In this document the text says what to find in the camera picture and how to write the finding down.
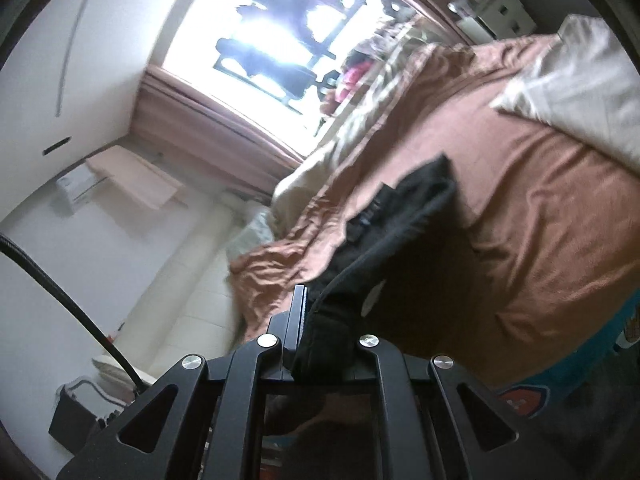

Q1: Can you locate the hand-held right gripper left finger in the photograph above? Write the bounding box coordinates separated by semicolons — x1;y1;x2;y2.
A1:
55;284;308;480

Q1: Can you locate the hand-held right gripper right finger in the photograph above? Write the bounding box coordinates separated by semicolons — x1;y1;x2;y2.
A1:
345;332;591;480

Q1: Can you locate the black button shirt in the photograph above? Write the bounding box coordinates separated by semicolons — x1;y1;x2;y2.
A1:
290;154;481;386

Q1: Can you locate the pale patterned pillow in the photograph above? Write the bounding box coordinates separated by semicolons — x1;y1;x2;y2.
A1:
225;205;278;261

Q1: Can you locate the cream leather headboard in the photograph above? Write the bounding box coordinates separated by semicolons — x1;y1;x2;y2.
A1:
92;205;261;386

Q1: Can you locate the beige duvet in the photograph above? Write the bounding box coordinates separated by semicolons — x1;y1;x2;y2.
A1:
272;42;436;216

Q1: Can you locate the beige hanging cloth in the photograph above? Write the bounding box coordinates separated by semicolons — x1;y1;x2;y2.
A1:
85;145;183;208

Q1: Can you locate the brown bed sheet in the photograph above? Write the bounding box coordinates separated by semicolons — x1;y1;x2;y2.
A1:
227;15;640;391

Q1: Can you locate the pink curtain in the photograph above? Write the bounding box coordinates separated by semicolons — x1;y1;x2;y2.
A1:
132;65;306;171

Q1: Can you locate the black plush toy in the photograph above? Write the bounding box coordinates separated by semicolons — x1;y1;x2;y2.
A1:
317;70;343;98

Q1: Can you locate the dark hanging garment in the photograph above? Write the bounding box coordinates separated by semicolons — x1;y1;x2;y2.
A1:
235;0;351;46
215;35;321;106

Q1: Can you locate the pink plush toy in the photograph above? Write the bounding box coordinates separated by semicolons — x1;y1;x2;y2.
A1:
340;60;368;93

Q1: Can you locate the black box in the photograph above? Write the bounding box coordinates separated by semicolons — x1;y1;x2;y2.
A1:
47;380;121;443

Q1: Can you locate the white air conditioner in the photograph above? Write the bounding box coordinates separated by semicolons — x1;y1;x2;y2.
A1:
55;167;108;206

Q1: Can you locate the folded white blanket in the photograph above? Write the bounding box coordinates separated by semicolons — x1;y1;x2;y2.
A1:
490;12;640;176

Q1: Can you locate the white nightstand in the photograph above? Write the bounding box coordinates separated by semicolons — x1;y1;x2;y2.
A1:
457;0;538;43

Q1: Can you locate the black cable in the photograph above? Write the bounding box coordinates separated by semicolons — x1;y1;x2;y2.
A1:
0;232;148;391

